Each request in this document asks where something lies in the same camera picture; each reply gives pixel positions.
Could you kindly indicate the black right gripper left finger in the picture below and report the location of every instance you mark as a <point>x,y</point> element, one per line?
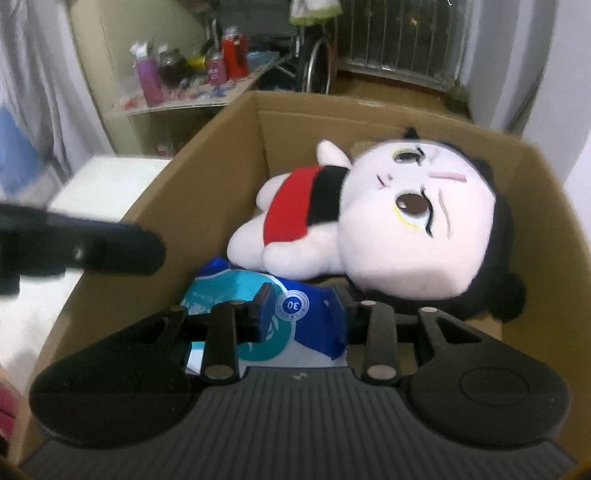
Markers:
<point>221,331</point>

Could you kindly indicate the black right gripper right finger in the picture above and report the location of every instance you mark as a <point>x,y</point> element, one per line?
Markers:
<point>381,330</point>

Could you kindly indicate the blue white plastic package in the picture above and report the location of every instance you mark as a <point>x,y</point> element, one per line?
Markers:
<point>301,330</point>

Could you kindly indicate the plush doll black hair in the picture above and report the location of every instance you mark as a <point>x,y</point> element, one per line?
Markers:
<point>411,222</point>

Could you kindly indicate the blue water jug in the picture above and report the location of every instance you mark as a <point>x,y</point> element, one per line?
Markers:
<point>20,163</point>

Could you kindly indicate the brown cardboard box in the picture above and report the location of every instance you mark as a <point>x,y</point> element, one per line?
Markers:
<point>209,187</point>

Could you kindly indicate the grey curtain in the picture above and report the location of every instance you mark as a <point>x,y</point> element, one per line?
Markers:
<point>44,88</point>

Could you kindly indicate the purple water bottle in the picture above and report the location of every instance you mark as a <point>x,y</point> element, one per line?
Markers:
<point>148,76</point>

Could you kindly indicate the folding table colourful top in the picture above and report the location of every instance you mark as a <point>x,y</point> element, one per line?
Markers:
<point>202,95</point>

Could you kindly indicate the dark glass jar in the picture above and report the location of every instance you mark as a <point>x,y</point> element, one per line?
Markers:
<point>173,68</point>

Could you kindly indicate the gold tin can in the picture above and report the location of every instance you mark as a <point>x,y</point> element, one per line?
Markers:
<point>198,64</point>

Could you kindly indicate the small dark floor pot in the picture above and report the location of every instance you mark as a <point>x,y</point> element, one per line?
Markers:
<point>457,99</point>

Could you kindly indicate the small red can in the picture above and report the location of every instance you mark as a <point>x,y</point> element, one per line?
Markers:
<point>216,70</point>

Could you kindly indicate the grey wheelchair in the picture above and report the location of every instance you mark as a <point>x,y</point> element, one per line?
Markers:
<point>306,62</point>

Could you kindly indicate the red thermos bottle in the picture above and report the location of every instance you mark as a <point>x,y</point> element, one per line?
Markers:
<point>234,49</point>

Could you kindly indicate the metal window railing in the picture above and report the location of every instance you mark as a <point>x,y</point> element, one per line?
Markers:
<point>421,42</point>

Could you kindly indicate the white green towel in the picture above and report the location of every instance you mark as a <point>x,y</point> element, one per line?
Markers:
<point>313,12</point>

